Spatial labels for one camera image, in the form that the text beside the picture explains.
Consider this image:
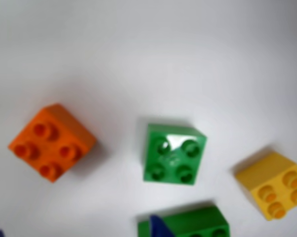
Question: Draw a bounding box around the green 2x4 block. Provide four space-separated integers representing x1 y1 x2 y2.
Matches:
137 204 231 237

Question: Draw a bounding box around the orange 2x2 block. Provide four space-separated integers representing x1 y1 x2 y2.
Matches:
7 103 97 184

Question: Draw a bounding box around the yellow 2x2 block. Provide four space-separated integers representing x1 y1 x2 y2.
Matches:
234 151 297 222

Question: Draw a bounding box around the green 2x2 block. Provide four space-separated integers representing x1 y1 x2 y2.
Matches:
142 122 208 186

